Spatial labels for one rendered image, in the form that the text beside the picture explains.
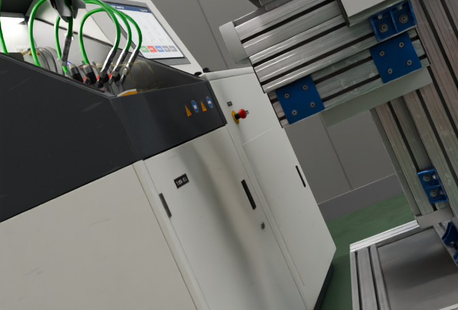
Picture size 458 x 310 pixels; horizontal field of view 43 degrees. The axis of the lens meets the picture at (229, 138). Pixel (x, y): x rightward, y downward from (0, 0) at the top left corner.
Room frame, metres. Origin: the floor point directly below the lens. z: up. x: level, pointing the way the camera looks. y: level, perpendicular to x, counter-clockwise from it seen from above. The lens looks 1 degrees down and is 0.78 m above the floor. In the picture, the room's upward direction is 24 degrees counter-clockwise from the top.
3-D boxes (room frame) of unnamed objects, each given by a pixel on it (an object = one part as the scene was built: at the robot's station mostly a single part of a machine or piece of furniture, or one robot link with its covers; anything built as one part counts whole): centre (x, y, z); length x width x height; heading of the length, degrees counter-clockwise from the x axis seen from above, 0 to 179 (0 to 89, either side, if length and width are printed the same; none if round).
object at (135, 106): (1.69, 0.12, 0.87); 0.62 x 0.04 x 0.16; 161
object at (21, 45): (2.08, 0.51, 1.20); 0.13 x 0.03 x 0.31; 161
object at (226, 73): (2.38, -0.03, 0.96); 0.70 x 0.22 x 0.03; 161
